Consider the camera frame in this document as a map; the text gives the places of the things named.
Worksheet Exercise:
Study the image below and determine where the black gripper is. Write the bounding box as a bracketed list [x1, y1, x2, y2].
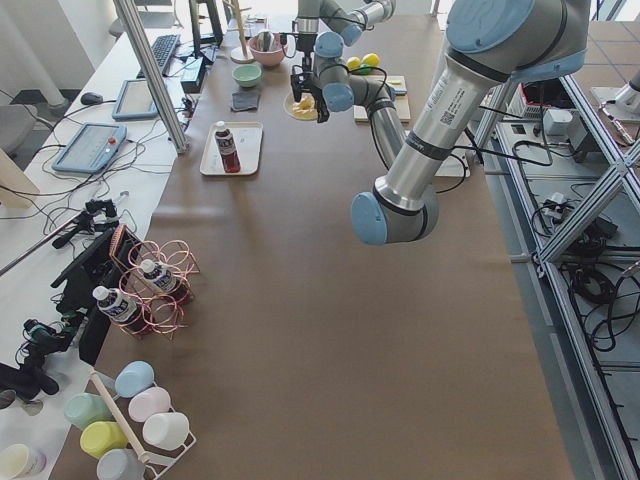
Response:
[290, 54, 330, 123]
[278, 32, 316, 57]

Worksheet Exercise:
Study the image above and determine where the glazed twisted donut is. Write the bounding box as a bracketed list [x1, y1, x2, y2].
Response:
[292, 97, 317, 118]

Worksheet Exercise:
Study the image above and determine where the grey-white plate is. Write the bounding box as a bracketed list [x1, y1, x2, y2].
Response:
[283, 92, 318, 121]

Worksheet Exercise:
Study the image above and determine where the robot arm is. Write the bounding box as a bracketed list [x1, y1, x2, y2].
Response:
[291, 0, 396, 72]
[291, 1, 590, 245]

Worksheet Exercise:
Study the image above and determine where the cream rabbit tray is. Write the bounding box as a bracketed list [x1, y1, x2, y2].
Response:
[200, 121, 263, 177]

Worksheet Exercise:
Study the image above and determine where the tea bottle on tray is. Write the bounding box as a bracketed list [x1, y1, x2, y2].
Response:
[214, 121, 241, 174]

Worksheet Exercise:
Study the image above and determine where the steel ice scoop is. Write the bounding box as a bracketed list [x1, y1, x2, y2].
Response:
[255, 29, 275, 52]

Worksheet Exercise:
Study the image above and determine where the pink ice bowl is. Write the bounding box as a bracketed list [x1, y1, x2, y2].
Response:
[248, 34, 286, 67]

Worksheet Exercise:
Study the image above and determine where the yellow lemon far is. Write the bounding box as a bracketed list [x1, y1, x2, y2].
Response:
[346, 57, 362, 71]

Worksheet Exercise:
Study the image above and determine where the yellow lemon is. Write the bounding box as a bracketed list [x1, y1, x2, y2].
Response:
[346, 57, 362, 71]
[361, 53, 380, 68]

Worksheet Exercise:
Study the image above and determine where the lime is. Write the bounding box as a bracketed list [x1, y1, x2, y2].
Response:
[354, 64, 372, 75]

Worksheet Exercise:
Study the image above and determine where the wooden cutting board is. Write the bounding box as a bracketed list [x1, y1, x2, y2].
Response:
[353, 75, 411, 124]

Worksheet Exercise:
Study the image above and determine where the yellow lemon near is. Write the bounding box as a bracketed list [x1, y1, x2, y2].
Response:
[361, 53, 380, 68]

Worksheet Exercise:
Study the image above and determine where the wooden mug tree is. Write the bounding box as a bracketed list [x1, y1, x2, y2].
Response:
[223, 0, 255, 64]

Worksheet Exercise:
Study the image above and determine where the mint green bowl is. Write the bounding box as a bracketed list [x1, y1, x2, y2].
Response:
[232, 64, 262, 88]

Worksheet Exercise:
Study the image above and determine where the grey folded cloth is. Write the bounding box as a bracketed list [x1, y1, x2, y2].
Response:
[231, 91, 260, 112]

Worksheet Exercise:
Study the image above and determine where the black keyboard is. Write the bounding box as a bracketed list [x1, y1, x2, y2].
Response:
[151, 34, 181, 76]

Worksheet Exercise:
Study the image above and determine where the teach pendant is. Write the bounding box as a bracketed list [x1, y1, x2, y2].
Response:
[52, 123, 128, 174]
[112, 79, 158, 121]

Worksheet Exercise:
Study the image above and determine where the computer mouse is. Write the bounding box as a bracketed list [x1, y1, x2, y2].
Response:
[80, 92, 104, 106]

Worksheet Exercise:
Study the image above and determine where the tea bottle in rack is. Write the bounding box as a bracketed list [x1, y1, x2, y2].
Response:
[140, 259, 180, 294]
[92, 286, 142, 328]

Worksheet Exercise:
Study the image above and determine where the light blue cup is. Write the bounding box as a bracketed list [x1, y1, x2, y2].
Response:
[115, 361, 155, 398]

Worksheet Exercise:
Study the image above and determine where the pink cup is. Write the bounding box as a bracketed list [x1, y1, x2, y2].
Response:
[128, 386, 171, 423]

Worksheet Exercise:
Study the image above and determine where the mint green cup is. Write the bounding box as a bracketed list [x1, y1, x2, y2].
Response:
[142, 412, 190, 451]

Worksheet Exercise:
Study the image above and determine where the pale teal cup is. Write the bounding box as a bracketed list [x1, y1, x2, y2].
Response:
[64, 393, 112, 430]

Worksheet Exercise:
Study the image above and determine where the yellow-green cup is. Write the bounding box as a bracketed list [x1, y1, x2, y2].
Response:
[80, 421, 128, 459]

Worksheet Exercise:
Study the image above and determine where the grey cup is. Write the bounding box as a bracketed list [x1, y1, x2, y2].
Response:
[96, 449, 145, 480]

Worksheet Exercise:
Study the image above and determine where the cream cup off rack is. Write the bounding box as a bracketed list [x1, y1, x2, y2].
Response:
[1, 444, 47, 479]

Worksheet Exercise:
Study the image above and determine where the copper wire bottle rack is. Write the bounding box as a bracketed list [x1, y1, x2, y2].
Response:
[109, 225, 200, 340]

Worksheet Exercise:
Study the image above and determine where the white wire cup rack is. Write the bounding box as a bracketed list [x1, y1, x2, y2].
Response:
[89, 370, 197, 479]

